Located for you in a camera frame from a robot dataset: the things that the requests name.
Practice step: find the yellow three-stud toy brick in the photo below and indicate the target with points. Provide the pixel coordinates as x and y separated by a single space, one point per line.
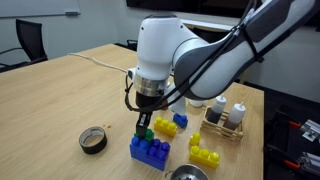
166 127

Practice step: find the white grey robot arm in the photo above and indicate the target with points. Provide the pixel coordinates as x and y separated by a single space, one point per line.
174 64

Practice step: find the brown sauce bottle in crate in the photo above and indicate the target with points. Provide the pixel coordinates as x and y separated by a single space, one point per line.
235 116

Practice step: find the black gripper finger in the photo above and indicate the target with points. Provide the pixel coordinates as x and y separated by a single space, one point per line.
143 123

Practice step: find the black tape roll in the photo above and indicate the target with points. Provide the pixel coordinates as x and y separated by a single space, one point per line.
93 140

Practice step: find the green toy brick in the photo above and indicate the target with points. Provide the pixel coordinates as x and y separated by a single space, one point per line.
149 136

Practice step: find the large blue toy brick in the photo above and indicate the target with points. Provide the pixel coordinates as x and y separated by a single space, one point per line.
154 153

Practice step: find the small blue toy brick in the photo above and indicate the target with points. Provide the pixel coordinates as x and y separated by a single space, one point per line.
180 120

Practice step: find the white power strip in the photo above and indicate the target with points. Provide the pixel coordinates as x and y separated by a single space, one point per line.
178 104

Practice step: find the whiteboard with tray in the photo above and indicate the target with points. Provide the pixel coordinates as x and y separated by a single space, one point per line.
26 8

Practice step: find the yellow L-shaped toy brick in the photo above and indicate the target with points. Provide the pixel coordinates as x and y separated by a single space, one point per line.
200 155

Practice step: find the black office chair back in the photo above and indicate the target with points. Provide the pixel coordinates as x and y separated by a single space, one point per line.
132 44

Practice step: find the wooden crate holder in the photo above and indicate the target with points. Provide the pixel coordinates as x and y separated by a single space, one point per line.
219 129

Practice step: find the black office chair left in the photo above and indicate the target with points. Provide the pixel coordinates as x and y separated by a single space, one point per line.
30 38

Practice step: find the black office chair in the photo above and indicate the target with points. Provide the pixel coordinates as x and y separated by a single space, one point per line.
30 38
132 44

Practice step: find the metal bowl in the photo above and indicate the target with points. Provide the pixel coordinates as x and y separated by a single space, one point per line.
186 172

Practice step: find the equipment with orange clamps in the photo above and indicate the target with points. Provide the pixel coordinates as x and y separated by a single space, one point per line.
284 145

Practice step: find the white mug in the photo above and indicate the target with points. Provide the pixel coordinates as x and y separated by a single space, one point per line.
197 103

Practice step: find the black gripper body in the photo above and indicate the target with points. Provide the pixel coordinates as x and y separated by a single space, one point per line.
147 104

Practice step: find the dark sauce squeeze bottle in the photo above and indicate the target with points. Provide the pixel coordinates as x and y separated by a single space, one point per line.
216 109

